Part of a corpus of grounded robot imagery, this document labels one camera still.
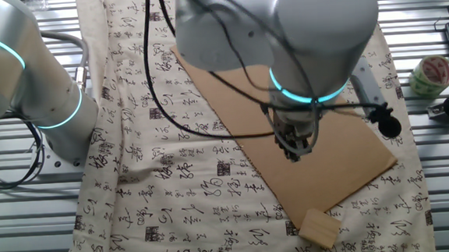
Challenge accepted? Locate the clear plastic bag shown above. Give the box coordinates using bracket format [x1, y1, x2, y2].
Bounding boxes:
[16, 0, 48, 9]

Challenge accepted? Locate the black foam microphone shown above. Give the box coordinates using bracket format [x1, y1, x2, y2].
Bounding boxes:
[366, 101, 403, 140]

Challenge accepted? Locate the thin black cable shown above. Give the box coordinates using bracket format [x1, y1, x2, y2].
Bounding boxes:
[156, 0, 384, 125]

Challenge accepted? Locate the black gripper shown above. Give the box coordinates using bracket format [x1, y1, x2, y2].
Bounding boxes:
[272, 111, 318, 165]

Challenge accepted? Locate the light wooden block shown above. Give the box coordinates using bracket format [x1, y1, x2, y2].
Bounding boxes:
[296, 207, 345, 251]

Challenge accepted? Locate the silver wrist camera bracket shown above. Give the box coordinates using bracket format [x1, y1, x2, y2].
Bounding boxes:
[347, 55, 388, 108]

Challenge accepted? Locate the black base cable loop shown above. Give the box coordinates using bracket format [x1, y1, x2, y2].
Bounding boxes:
[0, 112, 48, 191]

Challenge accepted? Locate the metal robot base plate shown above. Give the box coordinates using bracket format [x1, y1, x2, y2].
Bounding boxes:
[0, 144, 92, 184]

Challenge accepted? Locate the grey base cable with connector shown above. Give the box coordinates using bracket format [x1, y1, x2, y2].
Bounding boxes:
[41, 27, 93, 94]

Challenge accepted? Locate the thick black braided cable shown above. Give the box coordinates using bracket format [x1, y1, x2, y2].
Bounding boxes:
[139, 0, 279, 145]

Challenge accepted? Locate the brown cardboard sheet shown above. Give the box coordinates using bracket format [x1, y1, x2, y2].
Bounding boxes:
[171, 31, 402, 237]

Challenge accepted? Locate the white calligraphy print cloth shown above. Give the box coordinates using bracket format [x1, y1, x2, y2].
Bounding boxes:
[43, 0, 436, 252]

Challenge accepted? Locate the clear packing tape roll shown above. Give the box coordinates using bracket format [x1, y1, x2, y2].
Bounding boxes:
[406, 54, 449, 101]

